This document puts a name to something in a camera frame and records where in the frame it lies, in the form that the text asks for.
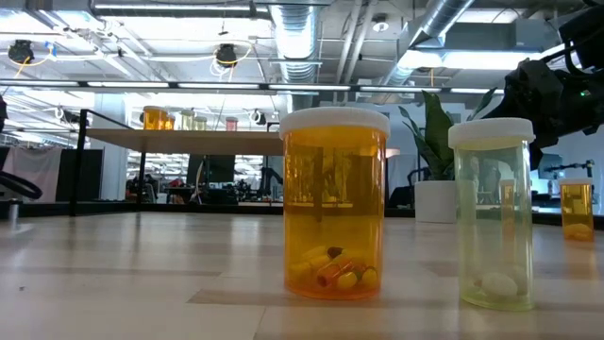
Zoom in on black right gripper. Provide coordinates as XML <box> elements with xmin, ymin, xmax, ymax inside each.
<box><xmin>483</xmin><ymin>59</ymin><xmax>604</xmax><ymax>171</ymax></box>

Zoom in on large white cap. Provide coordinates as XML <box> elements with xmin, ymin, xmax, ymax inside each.
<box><xmin>278</xmin><ymin>106</ymin><xmax>392</xmax><ymax>302</ymax></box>

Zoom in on black monitor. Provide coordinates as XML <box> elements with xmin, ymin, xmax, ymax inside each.
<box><xmin>187</xmin><ymin>154</ymin><xmax>237</xmax><ymax>186</ymax></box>
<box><xmin>540</xmin><ymin>153</ymin><xmax>565</xmax><ymax>180</ymax></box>

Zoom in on green snake plant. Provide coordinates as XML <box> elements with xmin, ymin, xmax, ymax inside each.
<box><xmin>398</xmin><ymin>87</ymin><xmax>496</xmax><ymax>181</ymax></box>

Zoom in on black chair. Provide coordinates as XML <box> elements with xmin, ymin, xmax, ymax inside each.
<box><xmin>389</xmin><ymin>167</ymin><xmax>419</xmax><ymax>209</ymax></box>

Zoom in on black LED light bar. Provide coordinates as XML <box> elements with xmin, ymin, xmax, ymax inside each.
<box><xmin>0</xmin><ymin>79</ymin><xmax>506</xmax><ymax>95</ymax></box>

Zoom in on person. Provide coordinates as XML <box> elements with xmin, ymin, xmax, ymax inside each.
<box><xmin>126</xmin><ymin>172</ymin><xmax>161</xmax><ymax>204</ymax></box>
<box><xmin>169</xmin><ymin>176</ymin><xmax>188</xmax><ymax>204</ymax></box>

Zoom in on black partition panel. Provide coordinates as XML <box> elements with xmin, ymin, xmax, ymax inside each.
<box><xmin>56</xmin><ymin>148</ymin><xmax>104</xmax><ymax>203</ymax></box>

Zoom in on grey hanging cloth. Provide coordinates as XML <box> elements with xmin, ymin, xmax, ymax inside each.
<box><xmin>2</xmin><ymin>145</ymin><xmax>63</xmax><ymax>203</ymax></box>

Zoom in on silver spiral air duct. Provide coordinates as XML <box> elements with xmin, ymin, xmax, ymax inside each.
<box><xmin>268</xmin><ymin>0</ymin><xmax>327</xmax><ymax>112</ymax></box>
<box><xmin>367</xmin><ymin>0</ymin><xmax>476</xmax><ymax>103</ymax></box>

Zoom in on black ceiling cable reel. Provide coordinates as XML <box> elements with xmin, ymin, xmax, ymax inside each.
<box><xmin>215</xmin><ymin>42</ymin><xmax>239</xmax><ymax>68</ymax></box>
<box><xmin>8</xmin><ymin>40</ymin><xmax>35</xmax><ymax>65</ymax></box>

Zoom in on black metal shelf frame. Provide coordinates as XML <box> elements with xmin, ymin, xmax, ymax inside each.
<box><xmin>69</xmin><ymin>108</ymin><xmax>284</xmax><ymax>217</ymax></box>

